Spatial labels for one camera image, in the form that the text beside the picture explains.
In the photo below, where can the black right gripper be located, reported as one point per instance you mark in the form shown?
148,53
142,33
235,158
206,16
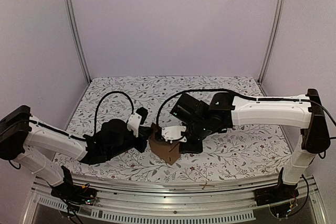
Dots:
189,147

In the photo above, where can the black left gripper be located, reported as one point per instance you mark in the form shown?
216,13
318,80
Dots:
143,132

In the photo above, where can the brown cardboard box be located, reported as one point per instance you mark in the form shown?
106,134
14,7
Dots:
166,151

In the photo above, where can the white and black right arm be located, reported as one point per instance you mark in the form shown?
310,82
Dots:
228,109

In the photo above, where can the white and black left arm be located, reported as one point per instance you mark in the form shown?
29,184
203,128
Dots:
22,134

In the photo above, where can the floral patterned table mat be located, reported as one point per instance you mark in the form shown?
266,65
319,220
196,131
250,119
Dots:
244,151

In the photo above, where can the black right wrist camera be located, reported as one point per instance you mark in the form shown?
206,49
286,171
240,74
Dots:
186,109

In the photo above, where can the aluminium front rail base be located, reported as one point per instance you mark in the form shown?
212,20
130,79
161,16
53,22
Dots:
226,201

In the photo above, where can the right aluminium frame post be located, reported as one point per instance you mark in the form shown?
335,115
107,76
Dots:
271,41

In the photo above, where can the aluminium frame post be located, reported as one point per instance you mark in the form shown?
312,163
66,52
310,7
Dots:
77,41
271,41

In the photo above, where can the left aluminium frame post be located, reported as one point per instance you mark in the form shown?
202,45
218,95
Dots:
77,41

